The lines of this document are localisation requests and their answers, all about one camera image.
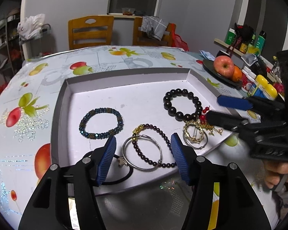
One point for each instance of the person's right hand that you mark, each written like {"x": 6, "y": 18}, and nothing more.
{"x": 273, "y": 170}

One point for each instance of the fruit pattern tablecloth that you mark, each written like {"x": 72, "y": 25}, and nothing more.
{"x": 26, "y": 111}

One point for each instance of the orange fruit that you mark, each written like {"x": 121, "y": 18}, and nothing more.
{"x": 237, "y": 74}

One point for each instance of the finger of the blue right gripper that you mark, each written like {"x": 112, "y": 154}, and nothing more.
{"x": 226, "y": 121}
{"x": 233, "y": 102}

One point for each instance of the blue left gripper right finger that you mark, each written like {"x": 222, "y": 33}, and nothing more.
{"x": 182, "y": 157}

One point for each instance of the black mug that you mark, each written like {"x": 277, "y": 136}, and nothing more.
{"x": 223, "y": 53}

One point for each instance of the red bag on floor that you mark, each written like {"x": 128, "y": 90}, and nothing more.
{"x": 3, "y": 87}

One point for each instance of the white plastic bag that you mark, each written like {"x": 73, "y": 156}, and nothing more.
{"x": 30, "y": 27}

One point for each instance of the green bottle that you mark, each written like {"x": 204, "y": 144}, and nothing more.
{"x": 260, "y": 42}

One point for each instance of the grey checked cloth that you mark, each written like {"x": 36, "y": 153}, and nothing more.
{"x": 154, "y": 27}

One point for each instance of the metal storage rack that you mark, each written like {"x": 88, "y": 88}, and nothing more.
{"x": 11, "y": 56}

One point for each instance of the wooden chair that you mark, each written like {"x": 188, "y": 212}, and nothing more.
{"x": 142, "y": 38}
{"x": 90, "y": 31}

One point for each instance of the white shallow tray box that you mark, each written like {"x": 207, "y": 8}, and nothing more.
{"x": 138, "y": 95}

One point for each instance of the white cap red bottle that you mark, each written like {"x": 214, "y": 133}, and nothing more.
{"x": 248, "y": 78}

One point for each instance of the small silver ring bangle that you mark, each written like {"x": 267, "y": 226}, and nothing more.
{"x": 195, "y": 137}

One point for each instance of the yellow cap bottle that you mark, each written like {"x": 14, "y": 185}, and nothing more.
{"x": 258, "y": 86}
{"x": 270, "y": 92}

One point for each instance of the red apple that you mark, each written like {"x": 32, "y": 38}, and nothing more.
{"x": 224, "y": 66}

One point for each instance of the red plastic bag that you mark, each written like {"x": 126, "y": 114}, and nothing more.
{"x": 177, "y": 41}

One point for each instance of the green box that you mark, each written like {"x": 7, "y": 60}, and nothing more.
{"x": 230, "y": 37}

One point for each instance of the left wooden chair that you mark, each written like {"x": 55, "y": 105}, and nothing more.
{"x": 90, "y": 31}

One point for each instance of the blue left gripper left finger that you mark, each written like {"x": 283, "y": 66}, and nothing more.
{"x": 103, "y": 159}

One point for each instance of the right wooden chair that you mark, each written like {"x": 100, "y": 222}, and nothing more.
{"x": 142, "y": 38}

